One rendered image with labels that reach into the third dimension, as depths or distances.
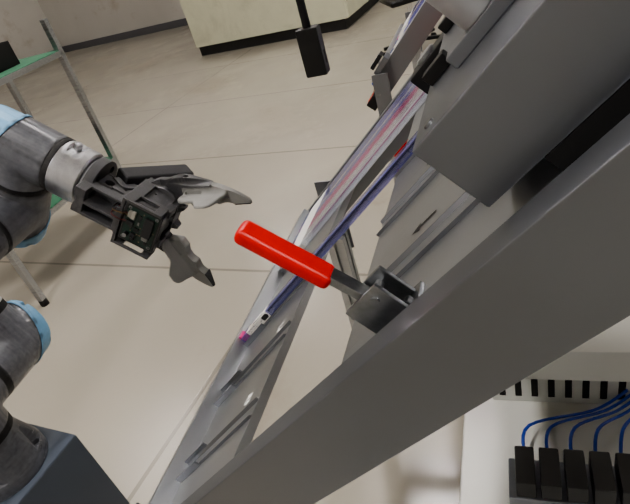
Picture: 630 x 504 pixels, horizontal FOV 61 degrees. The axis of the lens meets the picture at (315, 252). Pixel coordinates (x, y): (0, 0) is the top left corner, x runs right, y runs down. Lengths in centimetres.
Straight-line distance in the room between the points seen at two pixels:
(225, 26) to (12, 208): 627
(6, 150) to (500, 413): 72
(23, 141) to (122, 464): 126
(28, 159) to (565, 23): 64
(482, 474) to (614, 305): 49
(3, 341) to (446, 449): 105
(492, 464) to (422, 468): 76
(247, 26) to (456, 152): 660
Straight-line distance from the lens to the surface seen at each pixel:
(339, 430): 35
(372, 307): 31
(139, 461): 181
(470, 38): 29
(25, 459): 110
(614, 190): 22
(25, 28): 1249
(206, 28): 713
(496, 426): 77
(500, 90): 25
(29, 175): 77
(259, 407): 54
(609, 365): 78
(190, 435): 72
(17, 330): 109
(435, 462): 149
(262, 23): 673
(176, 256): 75
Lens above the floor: 123
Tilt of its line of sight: 32 degrees down
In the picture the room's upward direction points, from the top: 17 degrees counter-clockwise
